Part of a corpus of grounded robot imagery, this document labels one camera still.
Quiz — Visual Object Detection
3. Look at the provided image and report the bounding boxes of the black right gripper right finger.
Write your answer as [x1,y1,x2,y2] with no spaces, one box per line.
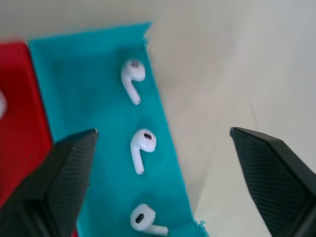
[230,126,316,237]

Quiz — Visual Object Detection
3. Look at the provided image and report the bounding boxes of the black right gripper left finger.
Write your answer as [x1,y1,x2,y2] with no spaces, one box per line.
[0,128,99,237]

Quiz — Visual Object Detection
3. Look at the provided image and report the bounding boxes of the red felt cloth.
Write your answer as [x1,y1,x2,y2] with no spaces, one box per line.
[0,42,79,237]

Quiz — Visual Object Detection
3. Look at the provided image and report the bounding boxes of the teal felt cloth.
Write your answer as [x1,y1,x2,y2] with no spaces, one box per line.
[27,21,209,237]

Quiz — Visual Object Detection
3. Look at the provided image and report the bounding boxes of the white earbud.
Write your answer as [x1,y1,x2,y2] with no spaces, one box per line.
[130,128,158,176]
[120,58,146,106]
[130,203,169,236]

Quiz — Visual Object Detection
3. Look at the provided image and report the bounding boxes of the white rounded object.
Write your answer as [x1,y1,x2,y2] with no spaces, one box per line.
[0,90,8,118]

